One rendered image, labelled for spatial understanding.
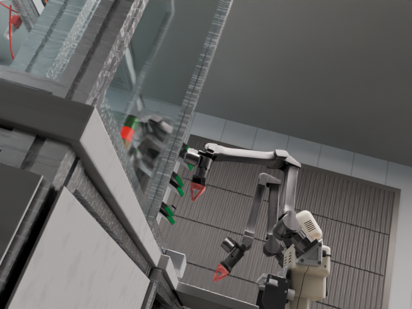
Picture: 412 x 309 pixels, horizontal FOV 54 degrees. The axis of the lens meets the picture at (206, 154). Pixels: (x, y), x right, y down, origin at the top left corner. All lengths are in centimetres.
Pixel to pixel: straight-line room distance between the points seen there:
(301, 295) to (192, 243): 272
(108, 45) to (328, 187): 459
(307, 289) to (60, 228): 169
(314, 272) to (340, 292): 275
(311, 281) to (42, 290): 169
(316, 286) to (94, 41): 170
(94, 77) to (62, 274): 17
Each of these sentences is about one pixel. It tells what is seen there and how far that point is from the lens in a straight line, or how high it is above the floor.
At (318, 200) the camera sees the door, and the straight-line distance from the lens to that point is 482.
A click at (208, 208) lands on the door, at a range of 463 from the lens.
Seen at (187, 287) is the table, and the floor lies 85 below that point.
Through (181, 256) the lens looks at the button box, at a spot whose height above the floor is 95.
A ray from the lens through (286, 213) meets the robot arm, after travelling 183.
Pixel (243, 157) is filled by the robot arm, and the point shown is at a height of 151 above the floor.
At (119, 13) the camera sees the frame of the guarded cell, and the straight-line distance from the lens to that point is 41.
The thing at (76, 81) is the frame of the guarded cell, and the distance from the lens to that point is 38.
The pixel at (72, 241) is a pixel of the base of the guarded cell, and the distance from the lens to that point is 36.
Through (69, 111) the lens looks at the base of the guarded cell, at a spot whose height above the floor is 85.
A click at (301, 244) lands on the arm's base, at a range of 180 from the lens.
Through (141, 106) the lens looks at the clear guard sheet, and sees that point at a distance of 56.
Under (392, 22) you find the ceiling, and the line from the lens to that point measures 347.
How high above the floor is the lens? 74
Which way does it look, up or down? 23 degrees up
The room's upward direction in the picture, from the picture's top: 18 degrees clockwise
